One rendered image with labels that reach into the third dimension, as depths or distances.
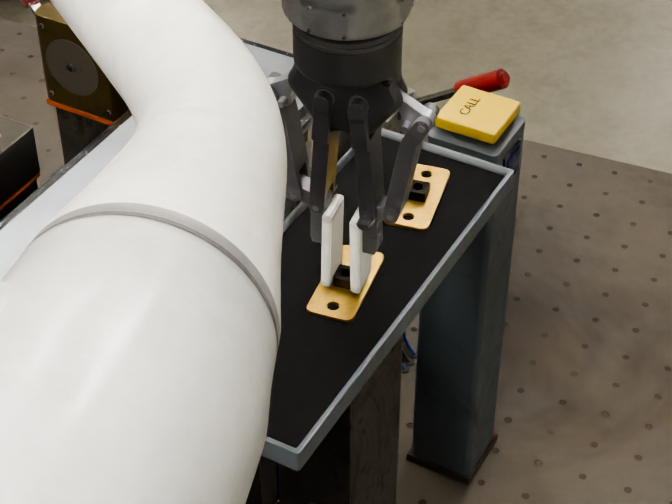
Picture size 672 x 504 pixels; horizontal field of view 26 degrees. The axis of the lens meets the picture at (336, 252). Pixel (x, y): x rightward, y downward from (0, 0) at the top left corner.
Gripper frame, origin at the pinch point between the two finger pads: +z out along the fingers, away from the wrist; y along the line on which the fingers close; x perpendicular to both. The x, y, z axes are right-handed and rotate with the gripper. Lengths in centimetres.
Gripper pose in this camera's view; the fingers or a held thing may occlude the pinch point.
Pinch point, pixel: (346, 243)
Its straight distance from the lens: 111.2
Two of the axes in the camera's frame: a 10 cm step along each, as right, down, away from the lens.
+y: 9.4, 2.2, -2.6
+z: 0.0, 7.6, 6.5
